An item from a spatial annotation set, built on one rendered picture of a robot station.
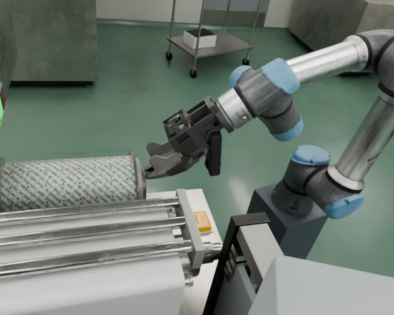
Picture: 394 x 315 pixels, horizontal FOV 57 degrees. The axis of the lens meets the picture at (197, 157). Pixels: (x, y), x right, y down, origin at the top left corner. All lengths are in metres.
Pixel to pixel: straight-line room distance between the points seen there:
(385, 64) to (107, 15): 4.60
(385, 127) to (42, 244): 0.87
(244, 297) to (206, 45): 3.82
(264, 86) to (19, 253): 0.49
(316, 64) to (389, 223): 2.16
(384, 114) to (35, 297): 0.89
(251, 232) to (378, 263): 2.22
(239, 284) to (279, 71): 0.39
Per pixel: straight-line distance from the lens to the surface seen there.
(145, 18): 5.41
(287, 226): 1.27
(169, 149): 0.78
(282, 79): 0.71
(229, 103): 0.71
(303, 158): 1.19
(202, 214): 1.18
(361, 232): 2.79
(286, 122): 0.78
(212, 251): 0.56
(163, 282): 0.42
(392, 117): 1.05
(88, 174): 0.72
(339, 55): 1.00
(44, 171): 0.73
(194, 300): 1.03
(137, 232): 0.44
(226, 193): 2.64
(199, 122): 0.71
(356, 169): 1.11
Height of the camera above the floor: 1.79
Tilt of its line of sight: 38 degrees down
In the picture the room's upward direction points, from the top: 10 degrees clockwise
